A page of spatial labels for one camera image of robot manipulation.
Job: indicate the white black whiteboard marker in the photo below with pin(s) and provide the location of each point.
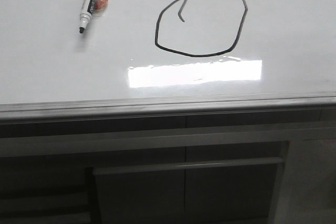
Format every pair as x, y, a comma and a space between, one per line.
90, 1

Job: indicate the white whiteboard with metal frame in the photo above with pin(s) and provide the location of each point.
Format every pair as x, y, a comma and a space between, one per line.
151, 57

